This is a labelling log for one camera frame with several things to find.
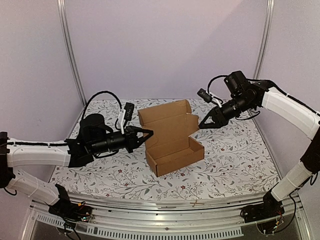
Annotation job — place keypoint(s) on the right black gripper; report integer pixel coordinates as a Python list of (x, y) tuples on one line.
[(219, 115)]

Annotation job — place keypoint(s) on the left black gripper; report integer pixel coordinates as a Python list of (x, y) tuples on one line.
[(132, 142)]

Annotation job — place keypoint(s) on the brown cardboard box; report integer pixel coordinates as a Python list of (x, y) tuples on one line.
[(171, 147)]

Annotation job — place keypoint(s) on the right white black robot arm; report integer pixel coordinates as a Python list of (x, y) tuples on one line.
[(247, 94)]

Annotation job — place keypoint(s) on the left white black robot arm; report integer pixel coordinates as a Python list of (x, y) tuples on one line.
[(95, 140)]

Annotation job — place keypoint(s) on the floral patterned table mat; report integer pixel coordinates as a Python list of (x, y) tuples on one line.
[(236, 162)]

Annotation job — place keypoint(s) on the small wooden stick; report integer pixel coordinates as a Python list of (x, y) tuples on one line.
[(196, 203)]

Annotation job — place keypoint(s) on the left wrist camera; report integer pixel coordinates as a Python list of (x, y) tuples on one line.
[(125, 116)]

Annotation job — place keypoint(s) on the aluminium front rail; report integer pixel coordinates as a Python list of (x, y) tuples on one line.
[(217, 219)]

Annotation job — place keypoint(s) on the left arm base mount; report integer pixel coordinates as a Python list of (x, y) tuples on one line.
[(64, 208)]

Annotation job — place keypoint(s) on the right aluminium frame post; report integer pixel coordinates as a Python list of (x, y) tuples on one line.
[(265, 37)]

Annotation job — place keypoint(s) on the aluminium frame post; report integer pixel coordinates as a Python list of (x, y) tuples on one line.
[(61, 6), (265, 37)]

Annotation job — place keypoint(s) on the left aluminium frame post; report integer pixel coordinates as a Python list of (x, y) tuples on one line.
[(61, 6)]

